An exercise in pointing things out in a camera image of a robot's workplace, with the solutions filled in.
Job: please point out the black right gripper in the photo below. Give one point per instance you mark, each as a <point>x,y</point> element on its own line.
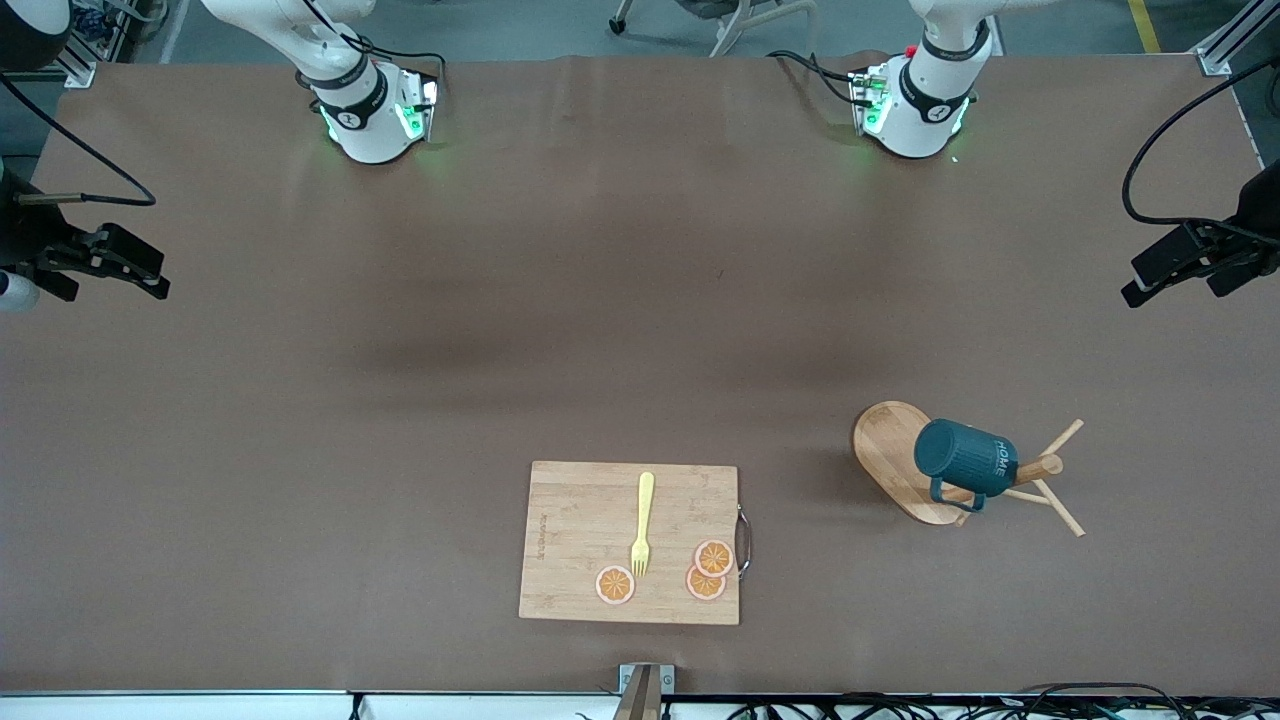
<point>22,232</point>

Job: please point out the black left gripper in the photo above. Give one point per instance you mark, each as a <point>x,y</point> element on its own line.
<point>1256,222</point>

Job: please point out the teal cup yellow inside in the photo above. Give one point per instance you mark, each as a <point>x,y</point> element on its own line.
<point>960,455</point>

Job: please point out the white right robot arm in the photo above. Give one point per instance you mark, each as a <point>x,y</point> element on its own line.
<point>370,130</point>

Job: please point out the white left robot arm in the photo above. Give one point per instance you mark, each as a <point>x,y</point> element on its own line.
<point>925,125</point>

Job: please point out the wooden cup rack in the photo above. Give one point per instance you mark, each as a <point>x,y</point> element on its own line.
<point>885,450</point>

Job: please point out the office chair base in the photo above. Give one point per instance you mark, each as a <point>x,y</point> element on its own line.
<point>735,25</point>

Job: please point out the brown table cover mat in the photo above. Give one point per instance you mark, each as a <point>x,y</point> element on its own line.
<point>640,300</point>

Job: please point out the bamboo cutting board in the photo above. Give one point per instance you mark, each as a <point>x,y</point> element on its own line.
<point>580,530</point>

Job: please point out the toy orange slice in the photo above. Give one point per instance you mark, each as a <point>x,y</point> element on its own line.
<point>714,557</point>
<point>615,585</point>
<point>700,590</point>

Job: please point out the yellow plastic fork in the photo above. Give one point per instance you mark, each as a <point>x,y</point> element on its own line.
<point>645,500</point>

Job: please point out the aluminium frame profile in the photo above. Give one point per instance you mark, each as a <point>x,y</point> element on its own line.
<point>75,68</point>
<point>1235,40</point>

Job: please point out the aluminium camera post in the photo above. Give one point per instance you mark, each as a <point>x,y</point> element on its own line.
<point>645,690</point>

